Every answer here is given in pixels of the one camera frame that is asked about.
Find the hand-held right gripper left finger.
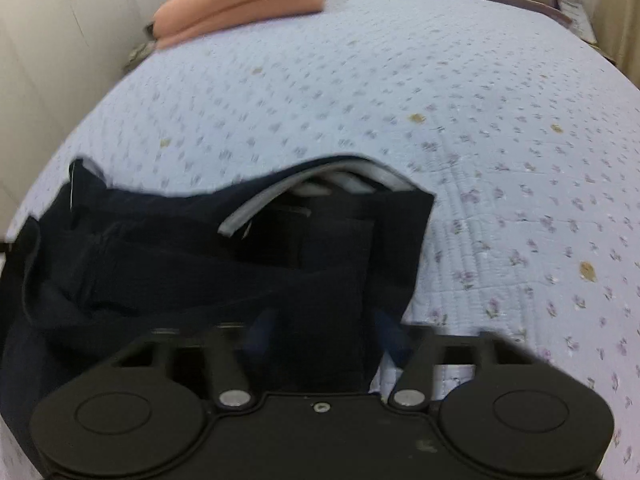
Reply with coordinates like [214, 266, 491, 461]
[107, 327, 253, 409]

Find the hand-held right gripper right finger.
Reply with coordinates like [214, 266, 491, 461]
[375, 310, 533, 409]

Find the navy striped hooded jacket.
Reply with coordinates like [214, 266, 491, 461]
[0, 152, 437, 461]

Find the bed with floral bedspread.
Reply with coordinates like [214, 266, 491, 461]
[0, 0, 640, 480]

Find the white wardrobe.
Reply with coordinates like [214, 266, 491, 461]
[0, 0, 188, 241]

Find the beige curtain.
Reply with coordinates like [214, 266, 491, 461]
[597, 0, 640, 78]

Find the white bag with blue handles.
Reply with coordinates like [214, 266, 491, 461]
[552, 0, 599, 45]

